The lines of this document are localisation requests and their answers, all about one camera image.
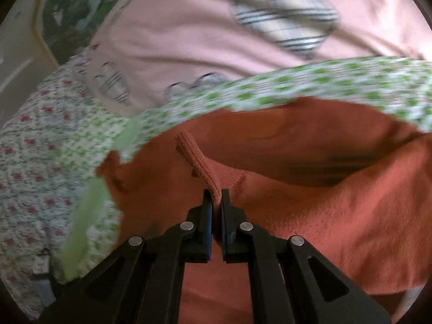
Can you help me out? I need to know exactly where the rust orange small garment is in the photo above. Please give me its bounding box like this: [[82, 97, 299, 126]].
[[96, 97, 431, 323]]

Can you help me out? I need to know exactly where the green white checkered blanket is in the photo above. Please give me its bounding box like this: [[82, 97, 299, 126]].
[[57, 56, 431, 281]]

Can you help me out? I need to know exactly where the white red floral bedsheet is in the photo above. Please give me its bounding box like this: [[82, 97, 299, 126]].
[[0, 45, 126, 320]]

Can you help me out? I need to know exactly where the pink heart pattern quilt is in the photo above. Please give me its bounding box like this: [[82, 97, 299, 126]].
[[87, 0, 431, 116]]

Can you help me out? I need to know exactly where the white gold trimmed headboard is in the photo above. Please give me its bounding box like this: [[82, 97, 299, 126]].
[[1, 0, 57, 124]]

